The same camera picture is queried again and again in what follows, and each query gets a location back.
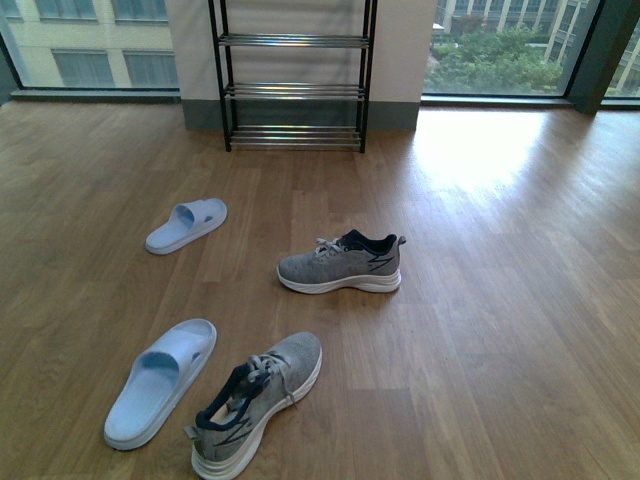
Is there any grey sneaker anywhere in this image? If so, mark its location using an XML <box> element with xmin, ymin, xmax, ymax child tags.
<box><xmin>185</xmin><ymin>332</ymin><xmax>323</xmax><ymax>479</ymax></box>
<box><xmin>277</xmin><ymin>230</ymin><xmax>406</xmax><ymax>294</ymax></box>

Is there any light blue slipper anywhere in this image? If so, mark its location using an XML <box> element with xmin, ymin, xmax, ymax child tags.
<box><xmin>145</xmin><ymin>198</ymin><xmax>227</xmax><ymax>255</ymax></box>
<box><xmin>104</xmin><ymin>318</ymin><xmax>217</xmax><ymax>451</ymax></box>

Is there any black metal shoe rack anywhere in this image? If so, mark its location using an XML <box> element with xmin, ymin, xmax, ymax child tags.
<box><xmin>208</xmin><ymin>0</ymin><xmax>378</xmax><ymax>153</ymax></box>

